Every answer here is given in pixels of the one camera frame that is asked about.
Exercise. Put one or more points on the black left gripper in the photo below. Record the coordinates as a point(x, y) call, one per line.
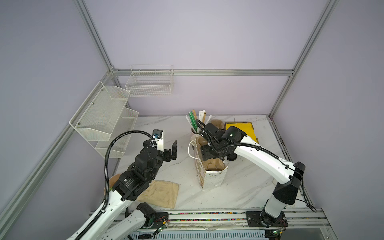
point(167, 157)

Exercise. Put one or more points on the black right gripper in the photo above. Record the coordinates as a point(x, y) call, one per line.
point(204, 156)

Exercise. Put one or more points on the pulp two-cup carrier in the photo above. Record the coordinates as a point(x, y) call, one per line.
point(214, 165)

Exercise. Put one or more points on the cartoon animal paper gift bag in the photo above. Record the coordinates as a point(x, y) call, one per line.
point(208, 180)

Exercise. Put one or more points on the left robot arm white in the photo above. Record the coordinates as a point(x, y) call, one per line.
point(131, 183)

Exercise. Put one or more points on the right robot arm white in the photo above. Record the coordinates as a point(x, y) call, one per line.
point(233, 141)

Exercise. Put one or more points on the stacked pulp cup carriers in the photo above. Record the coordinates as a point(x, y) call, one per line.
point(218, 124)

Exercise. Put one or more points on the green wrapped straw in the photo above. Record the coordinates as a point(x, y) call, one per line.
point(193, 122)

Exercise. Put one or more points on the beige work glove left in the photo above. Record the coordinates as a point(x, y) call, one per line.
point(160, 193)

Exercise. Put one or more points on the cardboard box yellow napkins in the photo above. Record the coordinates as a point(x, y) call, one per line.
point(246, 127)

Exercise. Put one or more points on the kraft bowl with green plant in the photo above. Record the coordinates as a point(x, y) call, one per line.
point(112, 181)

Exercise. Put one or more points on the white mesh shelf upper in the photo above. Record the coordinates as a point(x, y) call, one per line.
point(97, 117)

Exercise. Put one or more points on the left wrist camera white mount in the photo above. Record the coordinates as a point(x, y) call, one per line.
point(158, 139)

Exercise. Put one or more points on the white wire basket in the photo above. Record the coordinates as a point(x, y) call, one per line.
point(151, 80)

